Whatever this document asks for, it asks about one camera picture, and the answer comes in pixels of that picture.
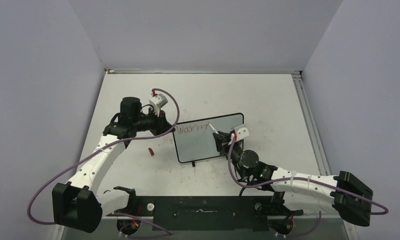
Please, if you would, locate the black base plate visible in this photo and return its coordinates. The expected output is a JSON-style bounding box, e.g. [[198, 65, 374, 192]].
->
[[133, 195, 280, 232]]

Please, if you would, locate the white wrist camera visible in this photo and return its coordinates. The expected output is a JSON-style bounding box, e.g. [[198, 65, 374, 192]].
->
[[149, 93, 168, 117], [228, 124, 250, 145]]

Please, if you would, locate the black framed whiteboard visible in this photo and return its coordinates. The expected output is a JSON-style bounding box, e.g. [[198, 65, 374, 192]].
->
[[172, 112, 245, 164]]

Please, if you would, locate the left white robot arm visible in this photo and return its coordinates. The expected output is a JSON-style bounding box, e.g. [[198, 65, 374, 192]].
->
[[52, 93, 174, 233]]

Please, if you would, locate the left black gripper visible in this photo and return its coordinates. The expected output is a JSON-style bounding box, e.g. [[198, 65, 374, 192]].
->
[[132, 106, 175, 138]]

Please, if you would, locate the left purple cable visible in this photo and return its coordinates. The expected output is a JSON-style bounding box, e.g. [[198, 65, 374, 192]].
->
[[27, 88, 181, 225]]

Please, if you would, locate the aluminium rail frame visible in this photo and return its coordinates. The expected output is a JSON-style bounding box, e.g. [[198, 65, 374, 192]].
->
[[55, 68, 357, 233]]

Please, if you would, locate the white whiteboard marker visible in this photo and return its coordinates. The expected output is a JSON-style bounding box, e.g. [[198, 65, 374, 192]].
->
[[208, 123, 219, 135]]

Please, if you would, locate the red marker cap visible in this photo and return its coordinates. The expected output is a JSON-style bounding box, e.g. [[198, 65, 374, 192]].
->
[[148, 147, 155, 156]]

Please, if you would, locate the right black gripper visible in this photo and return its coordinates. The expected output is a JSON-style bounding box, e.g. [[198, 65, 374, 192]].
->
[[214, 130, 247, 178]]

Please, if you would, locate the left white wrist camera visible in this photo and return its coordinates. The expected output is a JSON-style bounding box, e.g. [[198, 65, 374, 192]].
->
[[149, 93, 168, 117]]

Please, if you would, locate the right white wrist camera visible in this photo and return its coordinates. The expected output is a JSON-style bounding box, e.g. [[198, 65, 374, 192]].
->
[[228, 124, 250, 145]]

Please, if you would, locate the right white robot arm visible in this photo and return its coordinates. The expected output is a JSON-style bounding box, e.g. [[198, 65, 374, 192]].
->
[[212, 131, 374, 227]]

